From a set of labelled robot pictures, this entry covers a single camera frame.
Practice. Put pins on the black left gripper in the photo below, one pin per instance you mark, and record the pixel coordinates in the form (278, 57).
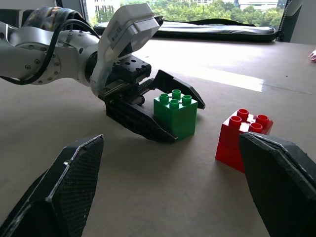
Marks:
(130, 71)

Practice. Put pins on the black upright post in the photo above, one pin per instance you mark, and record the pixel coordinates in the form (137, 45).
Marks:
(284, 19)

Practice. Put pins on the dark patterned fabric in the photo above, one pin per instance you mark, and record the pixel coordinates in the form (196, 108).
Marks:
(49, 14)

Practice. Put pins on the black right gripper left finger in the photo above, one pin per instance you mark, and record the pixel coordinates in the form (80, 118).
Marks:
(61, 187)

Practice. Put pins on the green studded building cube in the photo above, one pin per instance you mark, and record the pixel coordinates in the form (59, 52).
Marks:
(177, 121)

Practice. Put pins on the long flat black bag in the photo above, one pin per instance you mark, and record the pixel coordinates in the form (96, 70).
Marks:
(222, 33)

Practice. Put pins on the small pink object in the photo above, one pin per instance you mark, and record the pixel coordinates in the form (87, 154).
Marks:
(312, 56)

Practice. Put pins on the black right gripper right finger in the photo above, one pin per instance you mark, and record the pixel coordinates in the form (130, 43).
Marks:
(281, 187)

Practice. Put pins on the red studded building cube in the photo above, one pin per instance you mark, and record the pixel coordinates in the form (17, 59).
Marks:
(229, 148)

